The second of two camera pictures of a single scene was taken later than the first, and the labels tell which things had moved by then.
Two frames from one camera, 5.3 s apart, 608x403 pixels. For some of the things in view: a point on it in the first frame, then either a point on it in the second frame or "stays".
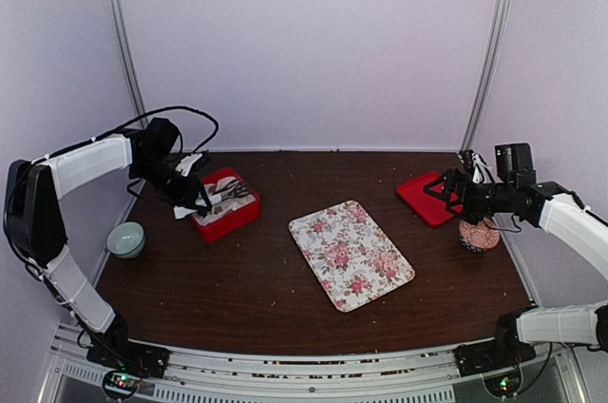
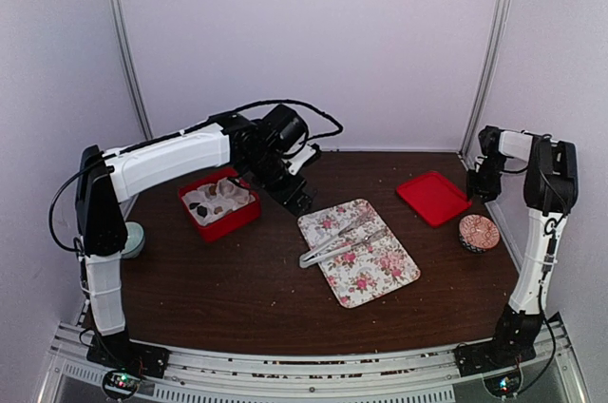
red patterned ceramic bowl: [479, 238] stays
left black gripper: [187, 194] to [286, 196]
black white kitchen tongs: [236, 189] to [331, 248]
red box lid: [432, 208] stays
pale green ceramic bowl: [125, 239] stays
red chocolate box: [231, 214] stays
